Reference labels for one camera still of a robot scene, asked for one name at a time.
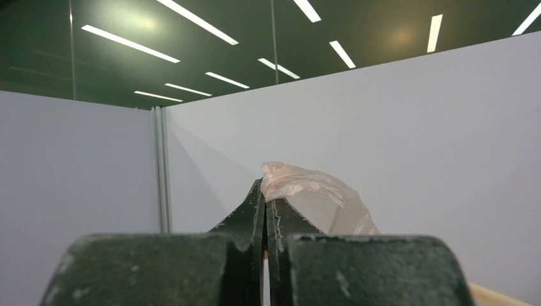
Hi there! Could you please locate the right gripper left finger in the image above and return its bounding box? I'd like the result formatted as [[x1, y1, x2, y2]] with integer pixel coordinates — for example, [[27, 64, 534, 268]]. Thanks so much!
[[40, 180, 265, 305]]

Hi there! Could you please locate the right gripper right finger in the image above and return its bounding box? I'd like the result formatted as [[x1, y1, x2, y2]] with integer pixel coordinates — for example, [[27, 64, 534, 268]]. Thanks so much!
[[266, 199, 474, 305]]

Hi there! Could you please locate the pink plastic trash bag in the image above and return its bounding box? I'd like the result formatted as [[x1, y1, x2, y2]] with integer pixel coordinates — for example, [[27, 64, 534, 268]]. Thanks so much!
[[261, 162, 380, 235]]

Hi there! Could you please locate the wooden clothes rack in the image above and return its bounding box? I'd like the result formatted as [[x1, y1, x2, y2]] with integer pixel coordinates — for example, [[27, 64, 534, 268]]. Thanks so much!
[[468, 282, 530, 306]]

